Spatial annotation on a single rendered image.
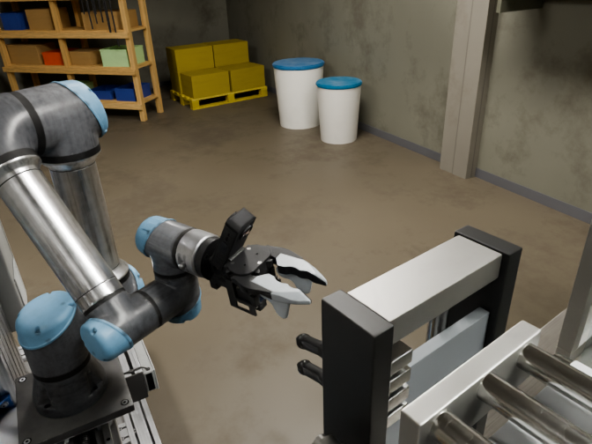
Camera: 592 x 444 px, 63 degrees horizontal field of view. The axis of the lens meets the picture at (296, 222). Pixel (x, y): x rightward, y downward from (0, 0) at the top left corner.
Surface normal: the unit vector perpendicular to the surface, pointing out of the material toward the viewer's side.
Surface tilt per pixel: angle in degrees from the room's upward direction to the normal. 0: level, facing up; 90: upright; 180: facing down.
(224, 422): 0
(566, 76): 90
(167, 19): 90
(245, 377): 0
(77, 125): 90
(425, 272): 0
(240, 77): 90
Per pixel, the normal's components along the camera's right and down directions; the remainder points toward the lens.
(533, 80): -0.87, 0.25
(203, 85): 0.56, 0.37
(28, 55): -0.36, 0.45
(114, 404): -0.04, -0.88
